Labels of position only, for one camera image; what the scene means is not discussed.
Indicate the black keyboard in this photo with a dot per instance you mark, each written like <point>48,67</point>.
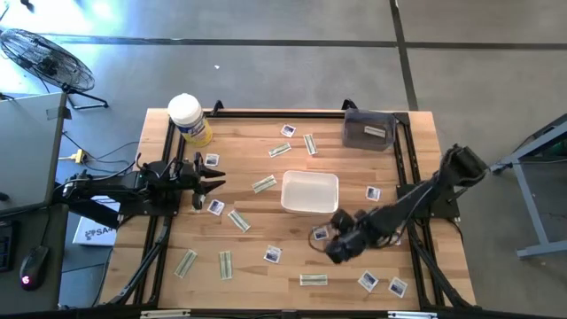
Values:
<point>5,248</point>

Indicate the white plastic bin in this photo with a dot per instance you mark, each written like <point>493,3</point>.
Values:
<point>310,192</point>

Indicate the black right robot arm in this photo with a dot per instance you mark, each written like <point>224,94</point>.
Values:
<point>412,206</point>

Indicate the black floor fan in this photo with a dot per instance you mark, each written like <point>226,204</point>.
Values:
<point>44,59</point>

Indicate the black clamp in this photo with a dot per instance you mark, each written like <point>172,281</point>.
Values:
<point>217,107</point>
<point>348,104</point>

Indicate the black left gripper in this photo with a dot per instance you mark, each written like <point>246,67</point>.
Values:
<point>190,177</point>

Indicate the Lysol wipes canister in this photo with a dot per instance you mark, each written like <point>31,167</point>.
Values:
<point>188,113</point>

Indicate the black computer mouse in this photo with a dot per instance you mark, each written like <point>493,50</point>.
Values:
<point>34,268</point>

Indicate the grey metal table frame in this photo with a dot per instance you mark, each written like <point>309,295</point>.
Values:
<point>531,208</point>

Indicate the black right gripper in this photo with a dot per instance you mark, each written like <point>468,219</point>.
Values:
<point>347,248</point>

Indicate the yellow power plug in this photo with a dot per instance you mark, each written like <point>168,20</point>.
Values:
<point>80,156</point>

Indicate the silver metal bracket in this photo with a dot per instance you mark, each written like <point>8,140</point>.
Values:
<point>412,315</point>
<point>164,314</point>

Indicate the grey translucent plastic bin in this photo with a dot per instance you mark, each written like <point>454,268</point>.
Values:
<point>354,133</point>

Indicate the white cardboard box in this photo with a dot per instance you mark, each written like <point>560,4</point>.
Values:
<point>93,232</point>

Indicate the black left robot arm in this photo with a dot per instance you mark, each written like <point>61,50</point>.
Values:
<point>124,184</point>

